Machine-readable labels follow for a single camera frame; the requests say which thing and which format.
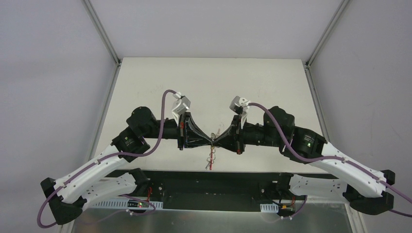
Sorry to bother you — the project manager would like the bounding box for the silver key organiser plate with rings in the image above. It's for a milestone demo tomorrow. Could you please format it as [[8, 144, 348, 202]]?
[[205, 128, 221, 171]]

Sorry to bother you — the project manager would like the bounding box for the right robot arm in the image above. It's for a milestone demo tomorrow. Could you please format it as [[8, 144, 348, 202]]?
[[213, 106, 395, 215]]

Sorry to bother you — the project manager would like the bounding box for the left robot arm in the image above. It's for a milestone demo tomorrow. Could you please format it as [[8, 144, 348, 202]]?
[[40, 106, 213, 225]]

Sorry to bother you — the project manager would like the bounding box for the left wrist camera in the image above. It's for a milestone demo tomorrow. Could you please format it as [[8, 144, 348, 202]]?
[[171, 92, 191, 122]]

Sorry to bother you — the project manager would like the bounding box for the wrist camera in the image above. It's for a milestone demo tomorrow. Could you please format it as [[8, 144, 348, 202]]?
[[229, 96, 250, 117], [171, 92, 191, 122]]

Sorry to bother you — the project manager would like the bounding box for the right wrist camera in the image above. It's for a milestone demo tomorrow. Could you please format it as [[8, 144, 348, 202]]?
[[229, 96, 250, 117]]

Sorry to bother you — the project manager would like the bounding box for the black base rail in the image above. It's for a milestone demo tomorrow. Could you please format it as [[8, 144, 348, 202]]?
[[128, 170, 307, 213]]

